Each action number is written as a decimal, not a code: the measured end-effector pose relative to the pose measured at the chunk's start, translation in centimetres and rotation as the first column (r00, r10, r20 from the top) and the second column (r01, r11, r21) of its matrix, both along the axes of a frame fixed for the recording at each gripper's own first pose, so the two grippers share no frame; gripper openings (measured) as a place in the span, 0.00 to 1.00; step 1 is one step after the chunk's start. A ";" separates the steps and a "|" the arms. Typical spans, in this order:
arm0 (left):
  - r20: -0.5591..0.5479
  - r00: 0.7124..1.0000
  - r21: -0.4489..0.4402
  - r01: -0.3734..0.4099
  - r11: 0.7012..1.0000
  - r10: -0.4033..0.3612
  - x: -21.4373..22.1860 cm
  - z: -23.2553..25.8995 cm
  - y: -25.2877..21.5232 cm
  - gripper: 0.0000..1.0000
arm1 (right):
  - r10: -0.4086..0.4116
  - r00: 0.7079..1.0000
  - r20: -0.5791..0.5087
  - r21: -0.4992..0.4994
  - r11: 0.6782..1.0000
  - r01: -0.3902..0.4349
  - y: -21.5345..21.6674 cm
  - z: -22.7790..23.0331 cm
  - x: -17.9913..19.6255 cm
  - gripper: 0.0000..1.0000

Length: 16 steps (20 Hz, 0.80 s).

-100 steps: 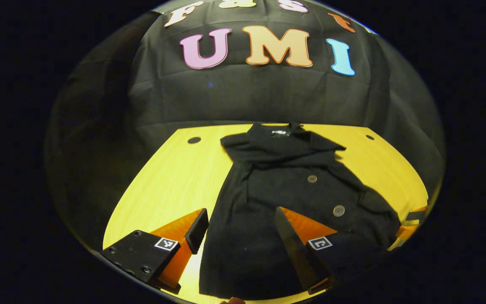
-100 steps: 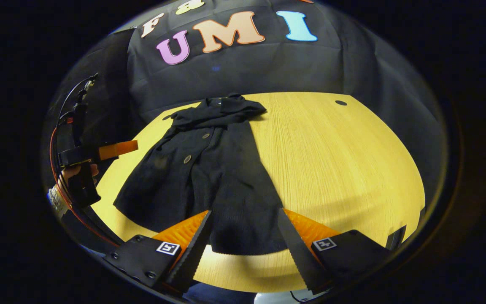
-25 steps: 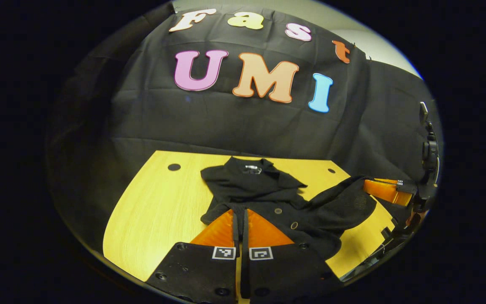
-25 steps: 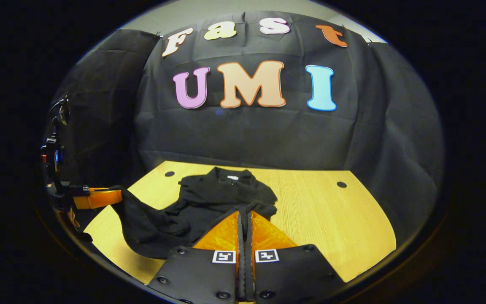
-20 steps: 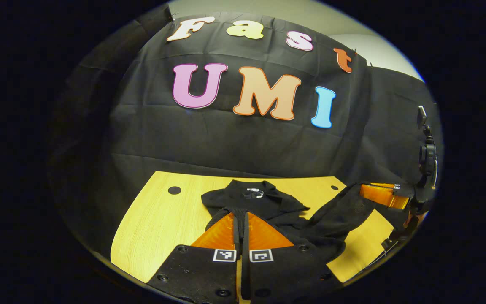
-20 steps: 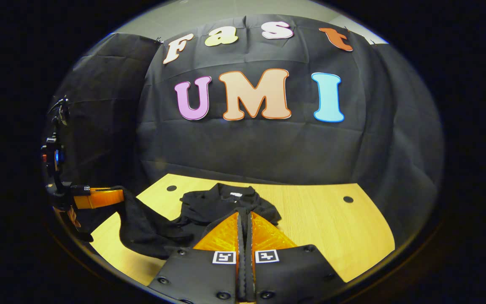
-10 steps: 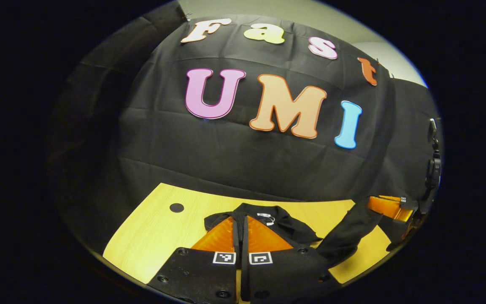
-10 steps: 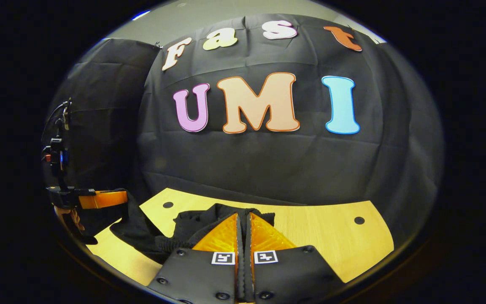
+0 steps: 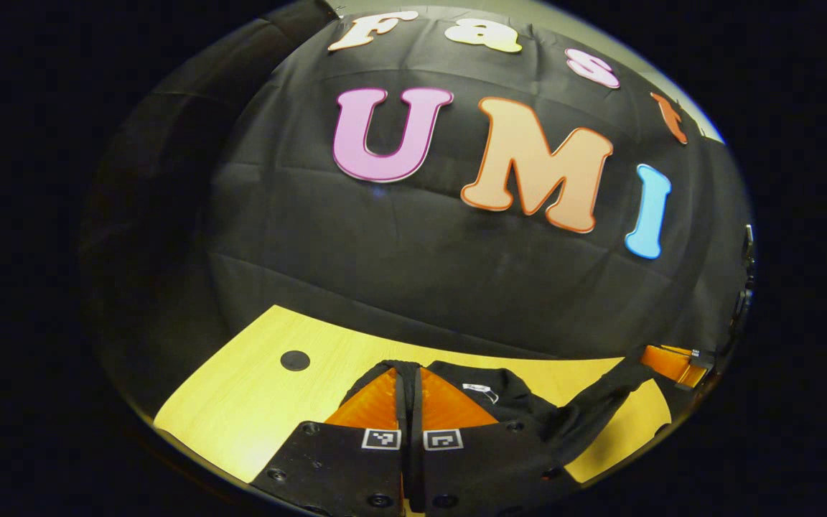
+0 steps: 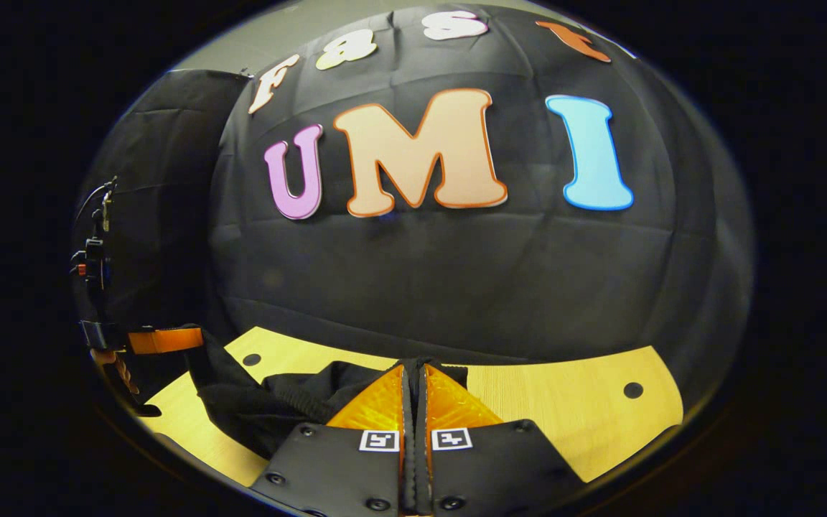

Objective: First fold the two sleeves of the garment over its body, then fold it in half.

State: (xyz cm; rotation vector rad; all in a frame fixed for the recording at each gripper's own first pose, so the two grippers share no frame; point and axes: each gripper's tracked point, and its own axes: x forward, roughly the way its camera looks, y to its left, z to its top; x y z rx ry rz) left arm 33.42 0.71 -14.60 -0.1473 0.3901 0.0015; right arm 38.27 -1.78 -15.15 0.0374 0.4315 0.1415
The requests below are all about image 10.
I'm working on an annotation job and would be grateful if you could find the black backdrop cloth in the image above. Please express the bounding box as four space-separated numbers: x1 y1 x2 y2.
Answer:
73 4 755 403

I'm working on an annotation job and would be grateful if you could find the black coat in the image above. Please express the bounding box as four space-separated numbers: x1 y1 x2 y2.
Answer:
187 337 469 462

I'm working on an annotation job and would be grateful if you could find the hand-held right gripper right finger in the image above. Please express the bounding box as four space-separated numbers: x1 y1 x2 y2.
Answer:
417 363 588 517

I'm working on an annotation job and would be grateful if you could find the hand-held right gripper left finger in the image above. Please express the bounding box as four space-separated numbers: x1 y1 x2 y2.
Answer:
248 363 418 517

